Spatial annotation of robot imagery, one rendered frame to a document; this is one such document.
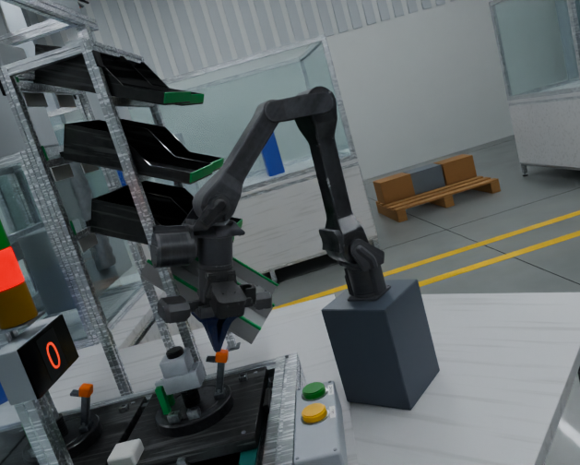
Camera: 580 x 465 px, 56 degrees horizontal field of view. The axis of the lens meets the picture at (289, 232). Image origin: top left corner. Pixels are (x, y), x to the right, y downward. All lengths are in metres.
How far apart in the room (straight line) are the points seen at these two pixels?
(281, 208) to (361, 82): 5.19
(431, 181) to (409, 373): 5.62
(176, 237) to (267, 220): 3.99
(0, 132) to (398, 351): 1.65
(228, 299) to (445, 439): 0.42
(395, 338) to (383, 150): 8.84
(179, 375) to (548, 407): 0.61
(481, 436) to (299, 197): 4.03
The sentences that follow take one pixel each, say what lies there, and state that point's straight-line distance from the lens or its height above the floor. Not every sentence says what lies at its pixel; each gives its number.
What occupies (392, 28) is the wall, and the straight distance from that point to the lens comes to 9.96.
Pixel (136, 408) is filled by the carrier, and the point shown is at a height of 0.97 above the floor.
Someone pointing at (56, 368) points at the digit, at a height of 1.18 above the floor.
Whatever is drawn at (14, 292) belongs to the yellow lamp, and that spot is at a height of 1.30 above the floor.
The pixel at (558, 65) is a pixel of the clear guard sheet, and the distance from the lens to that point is 6.01.
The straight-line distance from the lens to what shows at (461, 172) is 6.73.
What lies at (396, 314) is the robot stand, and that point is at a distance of 1.00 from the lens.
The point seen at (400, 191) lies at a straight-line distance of 6.48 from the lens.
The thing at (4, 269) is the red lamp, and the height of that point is 1.34.
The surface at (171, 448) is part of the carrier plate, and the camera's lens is 0.96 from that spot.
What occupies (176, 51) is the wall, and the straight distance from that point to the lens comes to 9.44.
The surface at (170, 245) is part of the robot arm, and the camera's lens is 0.86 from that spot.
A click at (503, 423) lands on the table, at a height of 0.86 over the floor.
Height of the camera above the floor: 1.42
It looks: 12 degrees down
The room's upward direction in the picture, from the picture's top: 16 degrees counter-clockwise
